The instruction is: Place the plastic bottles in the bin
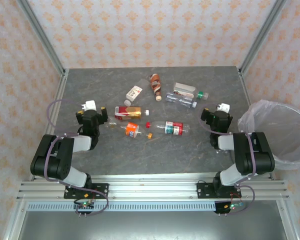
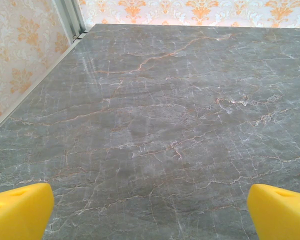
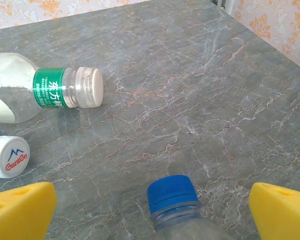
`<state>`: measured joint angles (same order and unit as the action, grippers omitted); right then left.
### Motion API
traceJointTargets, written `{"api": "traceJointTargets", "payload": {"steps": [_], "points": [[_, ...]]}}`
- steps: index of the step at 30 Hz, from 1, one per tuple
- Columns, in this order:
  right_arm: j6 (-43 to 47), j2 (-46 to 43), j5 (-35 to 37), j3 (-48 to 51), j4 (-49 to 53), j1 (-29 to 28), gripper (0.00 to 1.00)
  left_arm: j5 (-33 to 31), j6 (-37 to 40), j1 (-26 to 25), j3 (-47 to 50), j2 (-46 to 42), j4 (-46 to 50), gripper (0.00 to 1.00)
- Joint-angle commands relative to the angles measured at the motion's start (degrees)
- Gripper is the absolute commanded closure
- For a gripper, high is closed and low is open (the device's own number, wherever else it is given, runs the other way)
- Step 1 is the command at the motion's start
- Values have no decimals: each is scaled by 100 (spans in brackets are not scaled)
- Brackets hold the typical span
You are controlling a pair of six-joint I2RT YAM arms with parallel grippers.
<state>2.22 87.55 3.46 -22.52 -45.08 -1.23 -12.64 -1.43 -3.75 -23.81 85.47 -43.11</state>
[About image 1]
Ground red gold label bottle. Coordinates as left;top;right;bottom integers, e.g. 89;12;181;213
114;105;150;121

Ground clear bottle blue label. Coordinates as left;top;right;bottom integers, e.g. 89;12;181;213
165;92;198;109

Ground orange label plastic bottle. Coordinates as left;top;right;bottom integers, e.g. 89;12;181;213
107;116;153;140

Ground clear bottle green cap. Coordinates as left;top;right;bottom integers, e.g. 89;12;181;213
173;82;210;100

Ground brown label plastic bottle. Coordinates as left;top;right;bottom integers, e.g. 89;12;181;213
149;73;163;102

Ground small circuit board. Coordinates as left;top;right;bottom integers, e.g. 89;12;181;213
214;200;246;215
73;199;96;216

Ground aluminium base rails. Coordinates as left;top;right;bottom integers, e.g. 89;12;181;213
16;174;291;201

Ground grey metal base panel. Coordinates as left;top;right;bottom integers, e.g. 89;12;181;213
17;211;291;240

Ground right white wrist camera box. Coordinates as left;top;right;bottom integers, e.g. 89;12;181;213
215;102;231;114

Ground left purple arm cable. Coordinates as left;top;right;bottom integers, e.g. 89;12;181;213
44;99;110;216

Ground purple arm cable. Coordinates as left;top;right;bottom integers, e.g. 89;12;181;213
44;99;110;216
198;103;256;215

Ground aluminium table side rail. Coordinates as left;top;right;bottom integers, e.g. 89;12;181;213
28;68;70;182
237;66;277;181

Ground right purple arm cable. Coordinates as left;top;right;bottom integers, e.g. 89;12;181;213
198;103;256;215

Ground aluminium frame post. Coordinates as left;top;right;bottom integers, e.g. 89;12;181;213
239;0;288;76
16;0;67;76

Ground slotted grey cable duct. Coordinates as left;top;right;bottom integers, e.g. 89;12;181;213
26;201;217;212

